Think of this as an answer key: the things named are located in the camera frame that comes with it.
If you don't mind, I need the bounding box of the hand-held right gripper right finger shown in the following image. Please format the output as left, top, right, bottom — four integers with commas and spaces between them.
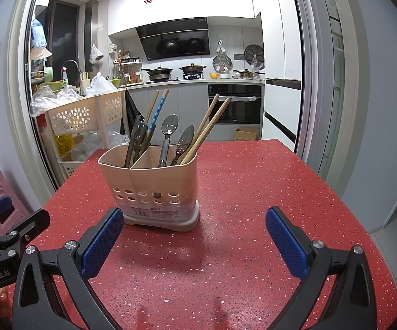
265, 206, 388, 330

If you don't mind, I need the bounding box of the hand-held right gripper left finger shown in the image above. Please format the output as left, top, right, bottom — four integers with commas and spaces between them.
11, 207, 125, 330

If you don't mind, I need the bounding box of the beige plastic utensil holder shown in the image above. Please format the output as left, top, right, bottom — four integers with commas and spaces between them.
98, 144, 201, 232

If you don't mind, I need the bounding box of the wooden chopstick pair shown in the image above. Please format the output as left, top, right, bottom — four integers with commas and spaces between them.
183, 97, 232, 166

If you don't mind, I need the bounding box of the yellow oil bottle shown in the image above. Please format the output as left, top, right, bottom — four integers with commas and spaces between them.
56, 134, 75, 155

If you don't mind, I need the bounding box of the cardboard box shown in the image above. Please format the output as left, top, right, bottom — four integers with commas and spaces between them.
235, 127, 259, 141

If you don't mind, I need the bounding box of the beige flower-cut storage trolley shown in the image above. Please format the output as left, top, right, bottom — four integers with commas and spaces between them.
44, 89, 130, 183

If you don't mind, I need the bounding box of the clear crumpled plastic bag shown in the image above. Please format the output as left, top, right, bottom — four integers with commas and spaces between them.
29, 87, 79, 117

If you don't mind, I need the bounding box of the green colander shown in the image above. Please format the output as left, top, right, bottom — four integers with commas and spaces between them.
38, 82, 65, 93

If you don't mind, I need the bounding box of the black hanging bag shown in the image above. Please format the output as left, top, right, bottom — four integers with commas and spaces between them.
120, 89, 142, 136

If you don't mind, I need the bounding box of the black built-in oven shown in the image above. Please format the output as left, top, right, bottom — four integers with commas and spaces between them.
208, 84, 261, 125

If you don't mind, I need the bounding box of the white crumpled plastic bag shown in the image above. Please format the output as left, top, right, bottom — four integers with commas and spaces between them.
86, 72, 118, 97

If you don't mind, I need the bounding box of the black kitchen faucet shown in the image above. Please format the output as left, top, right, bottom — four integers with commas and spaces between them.
62, 60, 82, 76

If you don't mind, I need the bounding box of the black wok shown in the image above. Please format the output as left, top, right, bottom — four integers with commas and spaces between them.
141, 66, 172, 80

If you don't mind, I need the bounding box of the hanging plastic bag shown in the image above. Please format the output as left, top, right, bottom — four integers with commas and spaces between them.
89, 43, 104, 65

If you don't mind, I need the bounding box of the blue cloth bag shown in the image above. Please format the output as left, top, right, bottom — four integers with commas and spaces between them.
31, 19, 48, 47

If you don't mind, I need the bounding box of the round steamer rack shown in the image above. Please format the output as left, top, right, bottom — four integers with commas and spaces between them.
212, 54, 233, 73

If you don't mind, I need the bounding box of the lidded cooking pot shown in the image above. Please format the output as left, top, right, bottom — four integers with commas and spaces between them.
180, 63, 206, 76

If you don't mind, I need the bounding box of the white refrigerator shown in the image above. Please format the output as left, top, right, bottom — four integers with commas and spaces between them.
262, 0, 304, 152

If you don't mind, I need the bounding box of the black range hood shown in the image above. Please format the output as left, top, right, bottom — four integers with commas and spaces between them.
136, 17, 210, 62

